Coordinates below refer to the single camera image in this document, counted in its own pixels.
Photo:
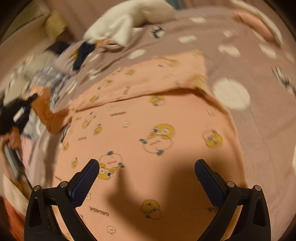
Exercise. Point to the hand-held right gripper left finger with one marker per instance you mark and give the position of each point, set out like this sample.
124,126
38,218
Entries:
85,183

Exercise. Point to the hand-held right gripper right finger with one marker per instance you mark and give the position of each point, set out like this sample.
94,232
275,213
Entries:
209,183

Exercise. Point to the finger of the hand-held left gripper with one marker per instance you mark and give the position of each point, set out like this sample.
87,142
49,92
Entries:
31,97

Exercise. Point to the pink cartoon print garment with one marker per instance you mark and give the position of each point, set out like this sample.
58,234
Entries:
161,111

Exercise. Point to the person's left hand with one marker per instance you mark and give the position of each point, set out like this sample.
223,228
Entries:
15,139

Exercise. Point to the plaid pillow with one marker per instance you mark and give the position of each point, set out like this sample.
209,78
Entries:
53,76

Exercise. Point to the navy blue cloth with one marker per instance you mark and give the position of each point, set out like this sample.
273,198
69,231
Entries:
83,55

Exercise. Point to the pink curtain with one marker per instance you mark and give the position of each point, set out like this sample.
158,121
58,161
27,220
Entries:
76,14

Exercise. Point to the white fluffy cloth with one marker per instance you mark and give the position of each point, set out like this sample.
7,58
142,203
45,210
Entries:
120,25

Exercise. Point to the mauve polka dot blanket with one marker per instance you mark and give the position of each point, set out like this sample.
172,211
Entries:
231,58

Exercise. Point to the pink and white cloth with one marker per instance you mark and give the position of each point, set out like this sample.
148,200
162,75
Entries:
254,23

